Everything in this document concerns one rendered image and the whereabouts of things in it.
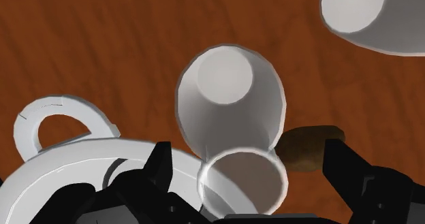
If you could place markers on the white tall cup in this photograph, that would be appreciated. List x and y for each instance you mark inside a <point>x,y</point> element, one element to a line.
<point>229,110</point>

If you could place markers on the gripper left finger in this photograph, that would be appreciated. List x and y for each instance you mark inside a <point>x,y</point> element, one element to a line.
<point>139,193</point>

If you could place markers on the clear glass tumbler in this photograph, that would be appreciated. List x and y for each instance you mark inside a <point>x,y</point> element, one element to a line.
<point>244,180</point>

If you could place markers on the white wide cup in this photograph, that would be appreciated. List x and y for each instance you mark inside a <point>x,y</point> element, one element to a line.
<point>372,14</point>

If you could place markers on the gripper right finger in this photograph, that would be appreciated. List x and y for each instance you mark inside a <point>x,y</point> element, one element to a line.
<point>365,186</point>

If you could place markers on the brown potato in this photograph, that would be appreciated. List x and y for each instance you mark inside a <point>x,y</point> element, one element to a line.
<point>303,150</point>

